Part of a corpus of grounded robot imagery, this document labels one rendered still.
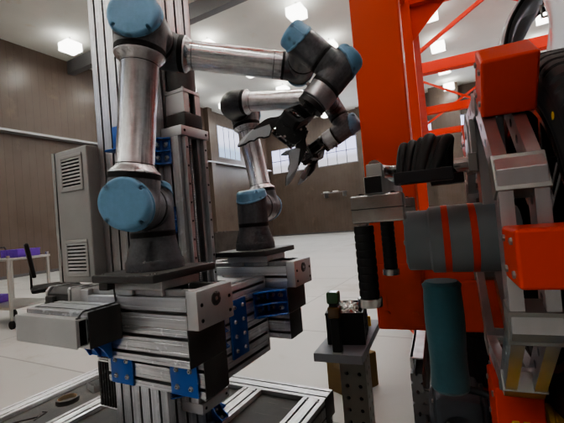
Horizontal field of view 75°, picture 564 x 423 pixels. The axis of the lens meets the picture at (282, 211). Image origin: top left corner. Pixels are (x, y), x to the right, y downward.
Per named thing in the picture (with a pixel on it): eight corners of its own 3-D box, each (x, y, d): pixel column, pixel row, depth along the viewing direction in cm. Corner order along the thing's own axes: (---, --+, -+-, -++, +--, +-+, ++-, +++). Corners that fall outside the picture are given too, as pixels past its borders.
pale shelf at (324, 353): (362, 365, 121) (362, 356, 121) (313, 362, 127) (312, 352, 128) (381, 326, 160) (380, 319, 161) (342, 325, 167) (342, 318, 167)
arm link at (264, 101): (210, 84, 142) (335, 75, 127) (223, 92, 153) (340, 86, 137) (208, 114, 143) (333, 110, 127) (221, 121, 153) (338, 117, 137)
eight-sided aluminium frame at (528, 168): (582, 462, 47) (538, 42, 48) (521, 453, 49) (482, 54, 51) (506, 330, 97) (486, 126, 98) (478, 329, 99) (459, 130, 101)
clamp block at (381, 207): (404, 220, 62) (402, 189, 62) (352, 224, 66) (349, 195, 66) (407, 219, 67) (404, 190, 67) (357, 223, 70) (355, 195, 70)
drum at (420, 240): (530, 276, 66) (522, 198, 66) (405, 279, 74) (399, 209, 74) (514, 265, 79) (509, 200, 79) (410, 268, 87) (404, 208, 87)
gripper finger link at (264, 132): (240, 150, 93) (275, 140, 93) (237, 146, 87) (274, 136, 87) (237, 138, 93) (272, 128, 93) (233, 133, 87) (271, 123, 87)
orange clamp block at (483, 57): (538, 110, 56) (541, 48, 51) (479, 119, 59) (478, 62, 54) (526, 94, 61) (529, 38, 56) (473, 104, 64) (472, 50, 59)
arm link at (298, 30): (276, 56, 96) (309, 83, 96) (279, 34, 85) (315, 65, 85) (295, 33, 96) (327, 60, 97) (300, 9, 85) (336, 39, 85)
